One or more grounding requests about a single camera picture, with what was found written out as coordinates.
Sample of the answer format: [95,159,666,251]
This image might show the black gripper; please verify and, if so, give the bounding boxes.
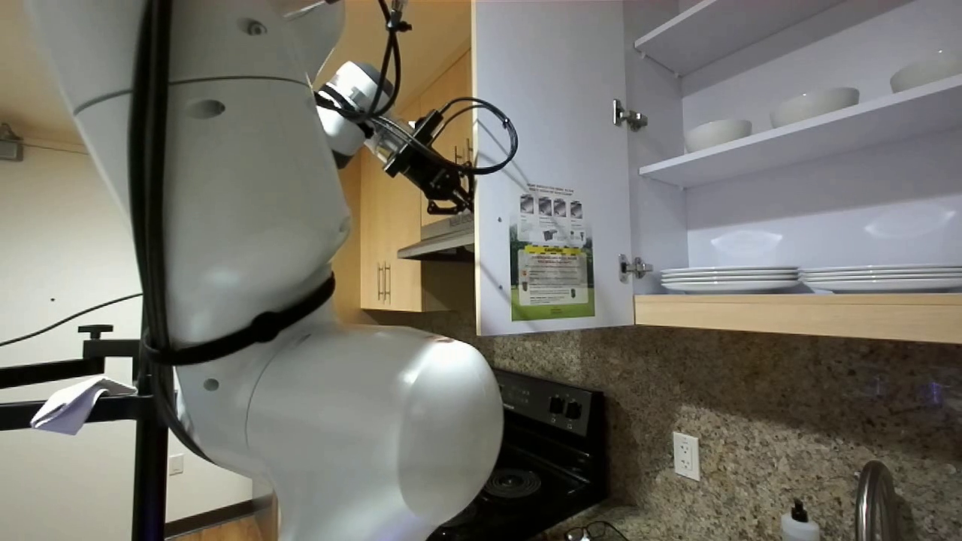
[387,112,474,214]

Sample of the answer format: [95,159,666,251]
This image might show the white cabinet door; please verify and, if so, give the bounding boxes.
[471,0,634,337]

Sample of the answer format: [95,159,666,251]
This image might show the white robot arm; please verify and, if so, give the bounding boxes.
[27,0,502,541]

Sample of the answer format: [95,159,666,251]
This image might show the metal door hinge upper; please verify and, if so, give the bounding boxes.
[612,99,649,134]

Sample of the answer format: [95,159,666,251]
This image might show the metal door hinge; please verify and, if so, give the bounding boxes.
[612,99,649,134]
[618,256,652,283]

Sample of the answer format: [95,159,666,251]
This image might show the metal door hinge lower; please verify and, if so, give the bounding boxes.
[618,256,652,283]

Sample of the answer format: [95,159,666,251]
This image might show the white open cabinet shelving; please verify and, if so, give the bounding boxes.
[623,0,962,345]

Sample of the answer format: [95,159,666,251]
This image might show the steel range hood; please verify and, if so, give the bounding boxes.
[396,214,474,261]

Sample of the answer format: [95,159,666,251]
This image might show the green paper notice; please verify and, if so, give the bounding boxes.
[507,184,596,323]

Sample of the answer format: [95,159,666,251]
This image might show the left stack of white plates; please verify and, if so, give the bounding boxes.
[661,269,798,295]

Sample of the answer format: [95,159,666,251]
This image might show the stack of white plates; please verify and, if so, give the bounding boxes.
[798,266,962,295]
[661,269,798,295]

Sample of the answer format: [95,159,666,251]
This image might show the white bowl left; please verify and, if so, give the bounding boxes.
[686,122,752,151]

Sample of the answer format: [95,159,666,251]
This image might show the white bowl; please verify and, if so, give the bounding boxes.
[770,86,860,126]
[686,122,752,151]
[891,50,962,93]

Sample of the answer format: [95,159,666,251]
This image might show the black stove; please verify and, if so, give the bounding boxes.
[427,370,606,541]

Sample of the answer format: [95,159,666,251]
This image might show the white bowl middle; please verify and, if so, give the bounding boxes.
[770,86,860,126]

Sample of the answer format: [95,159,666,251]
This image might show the black metal stand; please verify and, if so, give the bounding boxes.
[0,325,171,541]

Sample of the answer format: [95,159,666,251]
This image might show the right stack of white plates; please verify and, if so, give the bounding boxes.
[798,266,962,295]

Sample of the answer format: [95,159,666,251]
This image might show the white crumpled paper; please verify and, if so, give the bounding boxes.
[30,375,136,437]

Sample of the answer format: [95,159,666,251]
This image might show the white bowl right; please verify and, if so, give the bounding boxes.
[891,50,962,93]

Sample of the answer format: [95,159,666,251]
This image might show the chrome faucet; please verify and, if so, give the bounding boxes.
[855,461,900,541]

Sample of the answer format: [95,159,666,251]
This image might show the light wood wall cabinets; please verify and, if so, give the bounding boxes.
[348,50,471,313]

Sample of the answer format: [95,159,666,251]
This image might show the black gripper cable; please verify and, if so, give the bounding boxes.
[371,0,519,180]

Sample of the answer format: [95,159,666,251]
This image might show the white wall outlet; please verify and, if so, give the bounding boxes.
[672,433,701,480]

